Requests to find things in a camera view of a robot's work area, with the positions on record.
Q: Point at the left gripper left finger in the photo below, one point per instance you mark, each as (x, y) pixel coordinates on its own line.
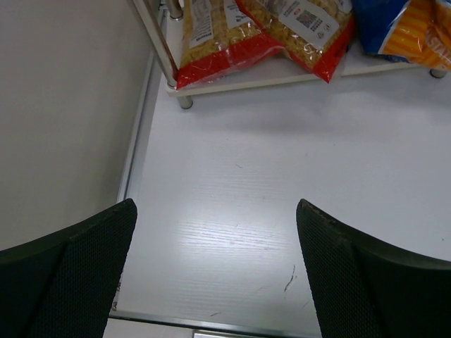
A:
(63, 284)

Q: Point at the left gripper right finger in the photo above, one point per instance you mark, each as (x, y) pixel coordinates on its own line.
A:
(364, 287)

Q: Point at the blue and orange pasta bag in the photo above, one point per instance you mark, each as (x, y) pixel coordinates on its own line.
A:
(416, 31)

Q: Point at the white two-tier shelf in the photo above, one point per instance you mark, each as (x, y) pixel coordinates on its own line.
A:
(165, 30)

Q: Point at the red macaroni bag right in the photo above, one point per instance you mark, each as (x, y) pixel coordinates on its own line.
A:
(315, 34)

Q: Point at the red macaroni bag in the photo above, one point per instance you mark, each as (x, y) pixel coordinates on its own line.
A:
(219, 39)
(315, 34)

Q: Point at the red macaroni bag left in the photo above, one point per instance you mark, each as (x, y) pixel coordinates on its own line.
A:
(219, 39)

